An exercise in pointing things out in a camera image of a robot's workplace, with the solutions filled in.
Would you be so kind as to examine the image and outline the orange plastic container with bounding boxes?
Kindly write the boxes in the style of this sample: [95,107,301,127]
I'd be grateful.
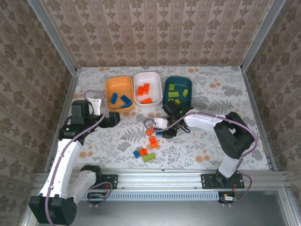
[105,75,135,114]

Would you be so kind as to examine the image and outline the small circuit board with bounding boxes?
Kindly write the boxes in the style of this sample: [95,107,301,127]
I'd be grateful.
[220,194,238,203]
[88,192,106,201]

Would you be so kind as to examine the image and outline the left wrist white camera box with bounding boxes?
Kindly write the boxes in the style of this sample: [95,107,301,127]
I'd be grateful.
[88,98,102,116]

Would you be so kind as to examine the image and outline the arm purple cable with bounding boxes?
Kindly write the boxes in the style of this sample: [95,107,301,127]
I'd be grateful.
[143,112,259,208]
[44,89,113,226]

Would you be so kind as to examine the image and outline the floral patterned table cover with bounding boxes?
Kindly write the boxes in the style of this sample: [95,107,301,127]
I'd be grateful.
[50,65,271,170]

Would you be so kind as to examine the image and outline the aluminium table side rail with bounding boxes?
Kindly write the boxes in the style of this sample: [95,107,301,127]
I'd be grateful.
[44,69,80,171]
[242,68,278,171]

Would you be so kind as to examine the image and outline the aluminium frame post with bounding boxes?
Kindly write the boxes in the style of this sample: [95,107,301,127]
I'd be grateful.
[27,0,77,73]
[240,0,286,71]

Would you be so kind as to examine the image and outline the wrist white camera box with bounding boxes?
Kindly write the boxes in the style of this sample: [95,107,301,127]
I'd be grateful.
[154,117,169,129]
[88,98,102,116]

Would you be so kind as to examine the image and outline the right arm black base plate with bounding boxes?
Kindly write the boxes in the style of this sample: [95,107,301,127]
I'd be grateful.
[201,173,245,190]

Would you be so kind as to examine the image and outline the grey metal panel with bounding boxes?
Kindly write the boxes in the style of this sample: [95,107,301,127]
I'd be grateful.
[35,200,291,226]

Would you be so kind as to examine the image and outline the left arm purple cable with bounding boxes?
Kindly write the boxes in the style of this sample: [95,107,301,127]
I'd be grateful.
[44,89,113,226]

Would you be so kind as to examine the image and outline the grey slotted cable duct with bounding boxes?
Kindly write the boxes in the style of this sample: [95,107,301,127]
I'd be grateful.
[79,191,220,201]

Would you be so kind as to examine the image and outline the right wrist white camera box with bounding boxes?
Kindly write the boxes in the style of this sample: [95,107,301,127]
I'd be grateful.
[154,117,169,129]

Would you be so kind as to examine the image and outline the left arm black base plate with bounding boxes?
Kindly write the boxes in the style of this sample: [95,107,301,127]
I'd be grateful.
[94,174,119,190]

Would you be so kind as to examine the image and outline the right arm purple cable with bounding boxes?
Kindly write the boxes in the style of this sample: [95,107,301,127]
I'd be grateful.
[143,112,259,208]

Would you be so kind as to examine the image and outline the dark teal plastic container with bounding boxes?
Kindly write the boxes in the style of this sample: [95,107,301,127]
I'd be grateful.
[162,75,193,113]

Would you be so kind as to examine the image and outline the white plastic container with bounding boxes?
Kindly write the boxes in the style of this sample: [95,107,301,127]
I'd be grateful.
[133,71,163,109]

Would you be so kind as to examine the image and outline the long aluminium mounting rail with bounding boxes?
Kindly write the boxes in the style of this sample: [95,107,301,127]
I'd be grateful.
[35,169,288,190]

